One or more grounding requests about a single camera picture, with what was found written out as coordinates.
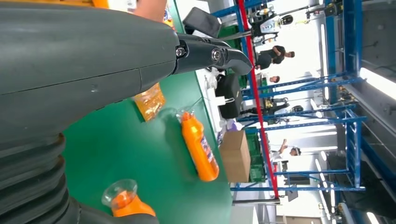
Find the red upright pole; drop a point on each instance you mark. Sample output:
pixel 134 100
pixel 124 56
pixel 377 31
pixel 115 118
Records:
pixel 258 102

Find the black carrying case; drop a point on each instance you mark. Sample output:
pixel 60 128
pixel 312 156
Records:
pixel 229 92

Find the ceiling light strip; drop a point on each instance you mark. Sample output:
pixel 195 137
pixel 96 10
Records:
pixel 377 82

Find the person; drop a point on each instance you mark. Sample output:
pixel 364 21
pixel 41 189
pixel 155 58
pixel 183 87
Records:
pixel 274 79
pixel 151 9
pixel 269 57
pixel 287 151

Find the white and black robot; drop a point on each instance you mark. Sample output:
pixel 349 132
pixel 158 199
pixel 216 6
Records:
pixel 269 24

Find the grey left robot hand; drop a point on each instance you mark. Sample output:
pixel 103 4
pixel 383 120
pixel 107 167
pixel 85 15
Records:
pixel 77 55

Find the white desk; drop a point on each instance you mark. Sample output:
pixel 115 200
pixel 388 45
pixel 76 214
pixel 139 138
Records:
pixel 208 108

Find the dark tablet on stand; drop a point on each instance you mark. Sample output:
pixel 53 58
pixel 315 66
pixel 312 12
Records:
pixel 201 21

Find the green plastic crate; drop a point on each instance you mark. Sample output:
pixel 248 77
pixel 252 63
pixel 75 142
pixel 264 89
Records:
pixel 256 164
pixel 232 34

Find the brown cardboard box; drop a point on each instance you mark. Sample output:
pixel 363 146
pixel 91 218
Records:
pixel 235 157

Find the blue metal rack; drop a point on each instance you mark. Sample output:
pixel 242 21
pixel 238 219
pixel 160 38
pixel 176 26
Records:
pixel 352 139

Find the purple plastic packet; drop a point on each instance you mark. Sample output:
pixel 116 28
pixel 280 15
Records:
pixel 230 126

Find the orange detergent bottle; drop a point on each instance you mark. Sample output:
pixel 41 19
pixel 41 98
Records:
pixel 130 205
pixel 198 148
pixel 168 18

